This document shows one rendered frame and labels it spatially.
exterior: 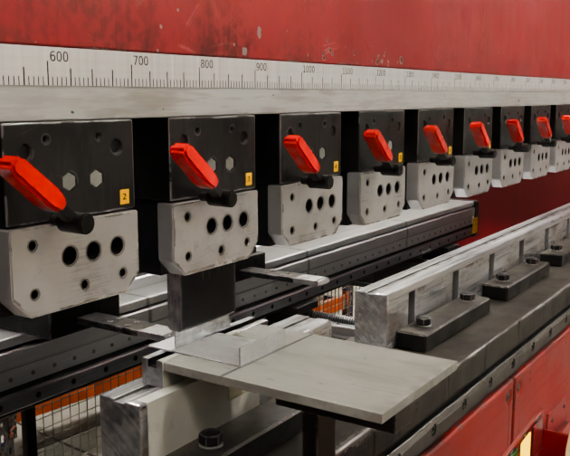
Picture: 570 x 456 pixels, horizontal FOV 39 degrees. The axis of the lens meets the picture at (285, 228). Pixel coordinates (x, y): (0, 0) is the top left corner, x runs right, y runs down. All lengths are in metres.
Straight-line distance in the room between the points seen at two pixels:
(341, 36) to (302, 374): 0.48
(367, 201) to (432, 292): 0.35
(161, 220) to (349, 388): 0.26
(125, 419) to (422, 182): 0.69
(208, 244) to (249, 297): 0.57
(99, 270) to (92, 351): 0.42
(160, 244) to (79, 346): 0.34
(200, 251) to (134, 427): 0.19
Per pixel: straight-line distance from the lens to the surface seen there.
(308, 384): 0.83
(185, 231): 0.85
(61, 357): 1.14
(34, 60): 0.72
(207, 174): 0.82
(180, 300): 0.92
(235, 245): 0.92
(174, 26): 0.84
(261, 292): 1.48
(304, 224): 1.04
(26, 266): 0.71
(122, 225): 0.78
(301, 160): 0.97
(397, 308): 1.36
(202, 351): 0.92
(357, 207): 1.17
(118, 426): 0.90
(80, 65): 0.75
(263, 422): 0.99
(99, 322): 1.05
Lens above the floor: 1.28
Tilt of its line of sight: 9 degrees down
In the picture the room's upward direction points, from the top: straight up
